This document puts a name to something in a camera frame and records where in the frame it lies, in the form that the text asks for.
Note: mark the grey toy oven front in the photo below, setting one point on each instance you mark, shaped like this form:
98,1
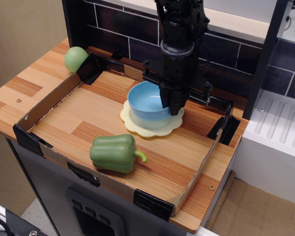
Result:
93,218

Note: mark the white toy sink drainboard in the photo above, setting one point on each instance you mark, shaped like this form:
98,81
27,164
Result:
266,154

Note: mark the light green round toy fruit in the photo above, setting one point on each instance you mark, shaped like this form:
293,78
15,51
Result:
74,58

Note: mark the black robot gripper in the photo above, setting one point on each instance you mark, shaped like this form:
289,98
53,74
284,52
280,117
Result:
177,77

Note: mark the cardboard fence with black tape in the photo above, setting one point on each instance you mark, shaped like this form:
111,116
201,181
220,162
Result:
88,72

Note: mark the pale yellow scalloped plate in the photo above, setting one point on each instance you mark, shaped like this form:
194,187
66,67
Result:
149,129

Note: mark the black vertical post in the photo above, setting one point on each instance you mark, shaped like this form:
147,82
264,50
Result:
275,31

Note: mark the green toy bell pepper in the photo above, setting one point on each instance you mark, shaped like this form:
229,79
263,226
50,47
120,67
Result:
115,153

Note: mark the light blue plastic bowl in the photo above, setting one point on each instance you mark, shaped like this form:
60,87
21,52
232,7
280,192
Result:
145,102

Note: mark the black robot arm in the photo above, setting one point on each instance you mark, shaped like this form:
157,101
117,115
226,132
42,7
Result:
184,23

